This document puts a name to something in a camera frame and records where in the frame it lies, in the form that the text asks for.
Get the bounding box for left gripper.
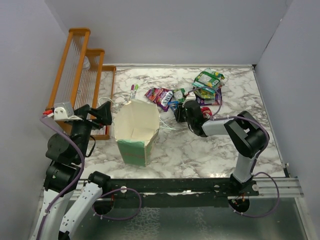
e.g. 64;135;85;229
69;100;113;161

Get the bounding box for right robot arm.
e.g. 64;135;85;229
174;100;270;196

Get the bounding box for orange wooden rack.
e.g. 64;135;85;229
44;27;117;141

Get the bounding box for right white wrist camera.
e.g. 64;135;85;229
185;92;196;102

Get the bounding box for purple berries candy packet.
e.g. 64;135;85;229
144;87;174;112

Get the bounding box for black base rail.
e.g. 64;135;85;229
91;171;261;208

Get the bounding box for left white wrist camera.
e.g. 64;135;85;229
43;101;77;121

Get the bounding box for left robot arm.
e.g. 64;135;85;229
30;101;112;240

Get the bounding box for purple snack packet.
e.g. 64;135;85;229
196;89;222;106

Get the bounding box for small red candy packet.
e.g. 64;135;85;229
201;107;213;119

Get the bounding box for small blue candy packet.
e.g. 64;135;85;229
168;100;179;112

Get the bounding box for teal snack packet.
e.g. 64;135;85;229
192;81;225;93

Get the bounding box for green paper bag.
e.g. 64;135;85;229
112;98;173;167

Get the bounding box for green pink pen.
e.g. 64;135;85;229
130;84;139;99

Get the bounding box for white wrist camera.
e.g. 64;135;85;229
43;101;77;121
185;92;196;102

